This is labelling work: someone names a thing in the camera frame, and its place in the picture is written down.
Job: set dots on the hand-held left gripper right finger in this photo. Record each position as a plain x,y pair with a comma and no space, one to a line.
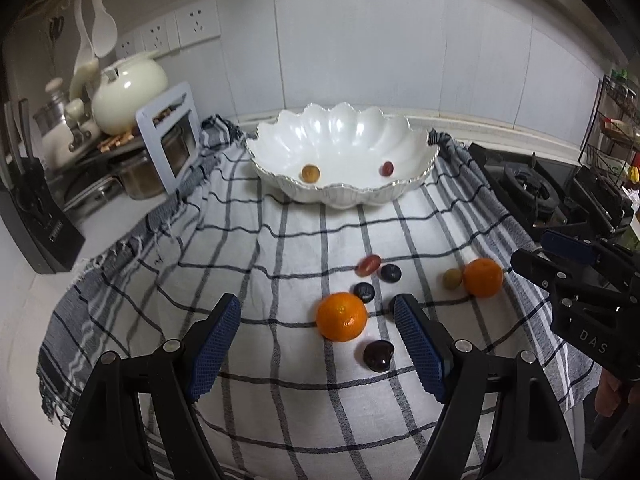
417,350

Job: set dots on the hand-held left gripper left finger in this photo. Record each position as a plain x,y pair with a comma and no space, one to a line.
215,355

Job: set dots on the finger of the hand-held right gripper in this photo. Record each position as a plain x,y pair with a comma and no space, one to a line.
537,262
570,247

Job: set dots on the dark red cherry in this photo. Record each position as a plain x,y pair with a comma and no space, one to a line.
377,355

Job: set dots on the orange mandarin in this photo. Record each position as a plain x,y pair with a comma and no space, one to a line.
483,277
342,316

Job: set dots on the green grape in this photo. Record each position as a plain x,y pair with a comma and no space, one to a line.
451,278

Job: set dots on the small dark blue grape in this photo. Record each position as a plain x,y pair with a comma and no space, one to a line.
364,291

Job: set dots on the white scalloped bowl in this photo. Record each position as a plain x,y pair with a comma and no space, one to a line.
345,135

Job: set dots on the person's right hand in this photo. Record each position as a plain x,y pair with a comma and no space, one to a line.
606,397

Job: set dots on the black gas stove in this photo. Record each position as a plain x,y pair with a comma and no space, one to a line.
530,185

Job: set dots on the dark purple grape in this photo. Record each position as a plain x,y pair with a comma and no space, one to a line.
390,273

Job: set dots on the red grape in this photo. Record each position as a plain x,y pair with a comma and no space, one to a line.
369,265
386,168

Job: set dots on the checked white cloth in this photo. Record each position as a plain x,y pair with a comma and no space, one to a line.
300,260

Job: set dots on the steel pot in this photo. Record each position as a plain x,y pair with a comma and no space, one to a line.
135,177

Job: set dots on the yellowish grape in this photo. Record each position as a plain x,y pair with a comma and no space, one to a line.
310,172

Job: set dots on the black knife block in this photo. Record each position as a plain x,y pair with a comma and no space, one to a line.
35,225

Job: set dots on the wooden trivet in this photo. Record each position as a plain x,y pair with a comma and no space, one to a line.
115,142

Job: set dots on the cream ceramic pot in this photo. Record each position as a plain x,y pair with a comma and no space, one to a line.
130,90

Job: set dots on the steel lidded kettle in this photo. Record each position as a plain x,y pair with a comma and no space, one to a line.
50,112

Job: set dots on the white plastic ladle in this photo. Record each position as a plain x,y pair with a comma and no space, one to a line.
82,55

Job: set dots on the white plastic spoon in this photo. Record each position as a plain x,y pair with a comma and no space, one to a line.
102,25

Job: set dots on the white frame rack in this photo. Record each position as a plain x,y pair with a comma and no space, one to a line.
150,130

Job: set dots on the white wall socket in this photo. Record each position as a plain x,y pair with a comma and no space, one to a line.
197,20
159,35
129,47

